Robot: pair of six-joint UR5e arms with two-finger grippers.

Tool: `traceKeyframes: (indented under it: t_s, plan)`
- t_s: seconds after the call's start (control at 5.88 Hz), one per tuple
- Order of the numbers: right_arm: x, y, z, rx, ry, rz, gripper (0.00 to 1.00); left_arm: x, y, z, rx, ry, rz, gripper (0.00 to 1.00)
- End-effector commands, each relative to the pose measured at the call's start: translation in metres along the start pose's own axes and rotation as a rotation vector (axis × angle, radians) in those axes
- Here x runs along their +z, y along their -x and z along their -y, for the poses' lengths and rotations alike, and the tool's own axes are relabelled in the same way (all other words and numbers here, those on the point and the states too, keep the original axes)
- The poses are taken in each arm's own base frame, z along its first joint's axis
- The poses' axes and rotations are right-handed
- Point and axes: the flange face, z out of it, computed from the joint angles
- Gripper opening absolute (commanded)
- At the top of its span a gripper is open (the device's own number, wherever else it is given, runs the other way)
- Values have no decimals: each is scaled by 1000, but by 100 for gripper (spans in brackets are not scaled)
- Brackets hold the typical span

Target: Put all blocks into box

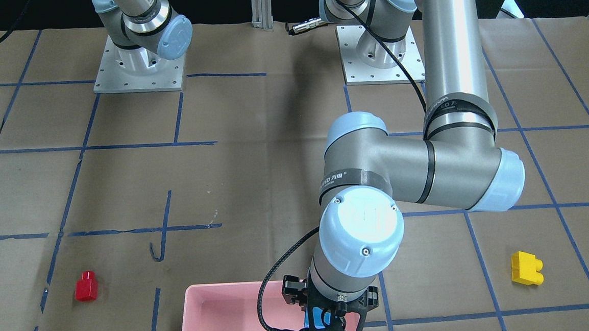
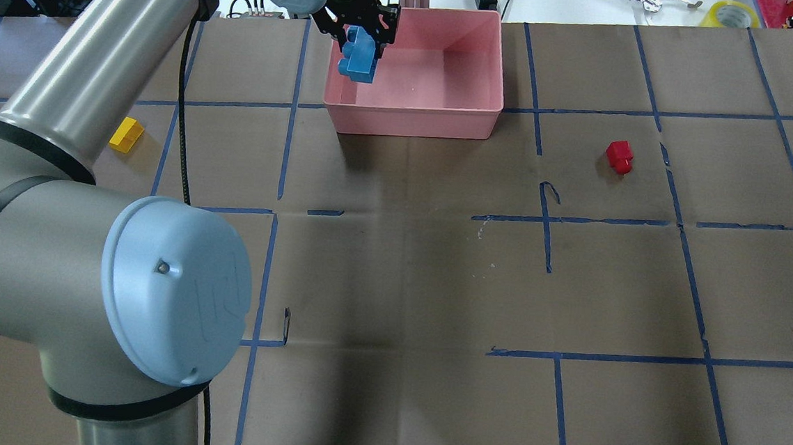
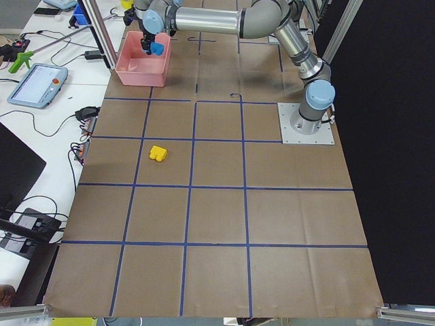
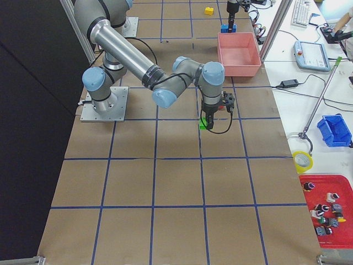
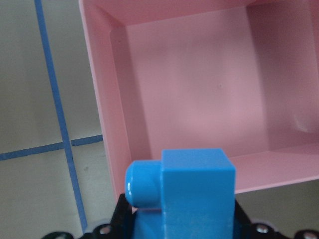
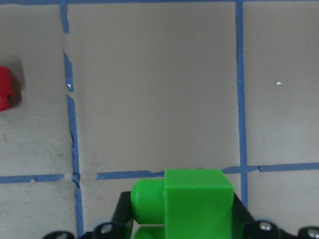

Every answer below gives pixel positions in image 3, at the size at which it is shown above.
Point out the green handled tool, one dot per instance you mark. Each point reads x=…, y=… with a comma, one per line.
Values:
x=23, y=58

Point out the yellow toy block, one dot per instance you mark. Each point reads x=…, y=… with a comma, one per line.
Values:
x=158, y=153

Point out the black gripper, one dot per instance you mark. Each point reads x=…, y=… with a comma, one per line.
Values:
x=147, y=37

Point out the pink plastic box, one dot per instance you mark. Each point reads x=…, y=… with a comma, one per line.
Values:
x=136, y=68

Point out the teach pendant tablet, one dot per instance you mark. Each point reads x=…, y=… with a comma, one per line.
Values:
x=39, y=86

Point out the black power adapter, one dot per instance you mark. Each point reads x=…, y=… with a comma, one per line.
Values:
x=92, y=55

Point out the aluminium frame post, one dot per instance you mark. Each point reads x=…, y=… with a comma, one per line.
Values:
x=101, y=36

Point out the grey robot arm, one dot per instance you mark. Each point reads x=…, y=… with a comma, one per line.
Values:
x=261, y=19

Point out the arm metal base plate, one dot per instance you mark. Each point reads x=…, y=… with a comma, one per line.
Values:
x=295, y=130

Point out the blue toy block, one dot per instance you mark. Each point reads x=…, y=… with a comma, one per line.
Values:
x=156, y=48

